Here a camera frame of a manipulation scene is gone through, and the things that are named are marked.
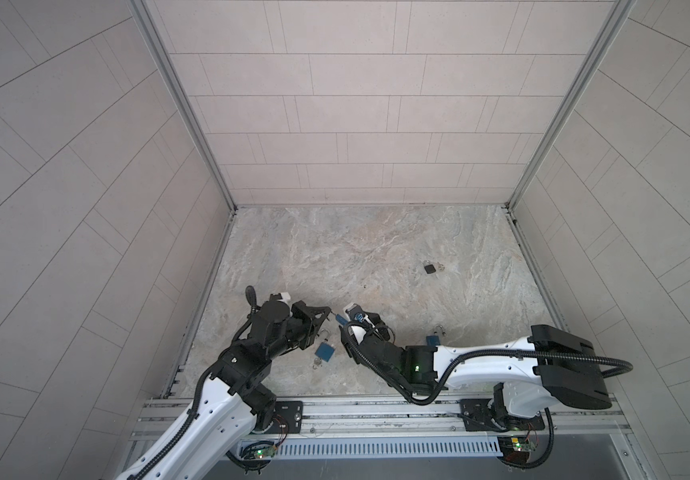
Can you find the white vent grille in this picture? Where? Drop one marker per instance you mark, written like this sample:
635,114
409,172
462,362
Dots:
391,448

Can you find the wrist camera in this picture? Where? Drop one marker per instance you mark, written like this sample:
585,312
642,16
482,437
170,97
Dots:
282,297
355,313

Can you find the left blue padlock with key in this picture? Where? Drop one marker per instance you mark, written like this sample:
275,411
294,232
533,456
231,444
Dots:
324,351

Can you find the aluminium mounting rail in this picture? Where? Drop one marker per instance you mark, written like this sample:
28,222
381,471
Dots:
387,416

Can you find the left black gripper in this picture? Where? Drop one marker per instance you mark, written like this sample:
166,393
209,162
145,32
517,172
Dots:
310,326

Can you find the left green circuit board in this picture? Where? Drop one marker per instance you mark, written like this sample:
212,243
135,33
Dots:
259,451

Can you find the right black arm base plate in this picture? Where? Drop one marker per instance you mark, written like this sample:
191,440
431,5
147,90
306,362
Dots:
491,415

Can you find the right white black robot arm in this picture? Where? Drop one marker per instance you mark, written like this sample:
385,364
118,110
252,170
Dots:
530,374

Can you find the blue padlock with key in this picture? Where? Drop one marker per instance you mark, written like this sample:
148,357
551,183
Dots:
436,337
324,351

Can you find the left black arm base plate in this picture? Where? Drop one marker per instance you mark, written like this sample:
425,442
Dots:
285,419

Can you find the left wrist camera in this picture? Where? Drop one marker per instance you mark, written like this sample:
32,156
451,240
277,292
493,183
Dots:
282,297

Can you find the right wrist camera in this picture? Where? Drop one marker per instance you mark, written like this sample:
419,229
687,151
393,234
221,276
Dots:
355,313

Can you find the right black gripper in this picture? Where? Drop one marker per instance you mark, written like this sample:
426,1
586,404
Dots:
350,344

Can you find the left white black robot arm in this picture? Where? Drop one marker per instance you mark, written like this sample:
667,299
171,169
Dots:
229,400

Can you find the right blue padlock with key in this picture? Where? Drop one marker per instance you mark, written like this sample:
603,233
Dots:
436,337

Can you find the right circuit board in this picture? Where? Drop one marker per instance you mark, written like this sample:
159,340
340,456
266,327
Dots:
518,449

